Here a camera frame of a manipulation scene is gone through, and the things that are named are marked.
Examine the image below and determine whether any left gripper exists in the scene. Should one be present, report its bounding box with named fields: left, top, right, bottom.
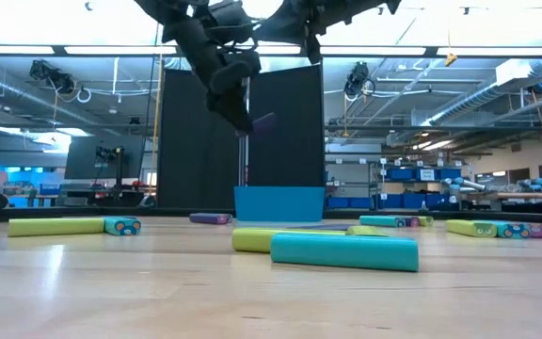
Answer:
left=162, top=16, right=263, bottom=135

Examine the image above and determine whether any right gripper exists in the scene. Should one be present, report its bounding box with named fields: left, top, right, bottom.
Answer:
left=253, top=0, right=402, bottom=65

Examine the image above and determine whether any teal foam block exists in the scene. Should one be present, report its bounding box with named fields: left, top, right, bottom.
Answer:
left=359, top=215, right=407, bottom=229
left=269, top=234, right=420, bottom=273
left=103, top=216, right=142, bottom=237
left=486, top=220, right=532, bottom=240

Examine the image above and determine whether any black folding screen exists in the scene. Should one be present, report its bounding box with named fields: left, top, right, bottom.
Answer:
left=156, top=63, right=326, bottom=211

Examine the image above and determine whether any black beam with light strips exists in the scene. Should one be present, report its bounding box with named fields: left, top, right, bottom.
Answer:
left=0, top=43, right=542, bottom=58

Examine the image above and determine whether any blue plastic bin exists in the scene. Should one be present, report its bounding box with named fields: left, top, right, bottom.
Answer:
left=232, top=186, right=327, bottom=223

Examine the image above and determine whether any black monitor on stand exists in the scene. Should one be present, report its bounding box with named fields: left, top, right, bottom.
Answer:
left=63, top=134, right=146, bottom=181

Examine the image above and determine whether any yellow hanging pendant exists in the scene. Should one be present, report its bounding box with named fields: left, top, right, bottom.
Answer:
left=443, top=27, right=459, bottom=68

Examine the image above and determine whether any blue bin shelving rack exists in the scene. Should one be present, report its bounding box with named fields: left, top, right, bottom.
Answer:
left=325, top=157, right=465, bottom=211

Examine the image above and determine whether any wooden workbench with cobots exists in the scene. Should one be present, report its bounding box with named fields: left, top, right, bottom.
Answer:
left=461, top=190, right=542, bottom=214

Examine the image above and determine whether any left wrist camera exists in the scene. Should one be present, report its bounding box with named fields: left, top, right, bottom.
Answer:
left=195, top=0, right=256, bottom=46

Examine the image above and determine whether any yellow hanging cord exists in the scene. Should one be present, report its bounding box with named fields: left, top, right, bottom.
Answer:
left=147, top=51, right=165, bottom=197

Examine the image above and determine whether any black ceiling cord reel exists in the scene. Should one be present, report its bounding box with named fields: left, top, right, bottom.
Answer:
left=343, top=60, right=376, bottom=99
left=28, top=58, right=77, bottom=95

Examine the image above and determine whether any silver ventilation duct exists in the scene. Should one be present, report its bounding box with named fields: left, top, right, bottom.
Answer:
left=421, top=58, right=542, bottom=128

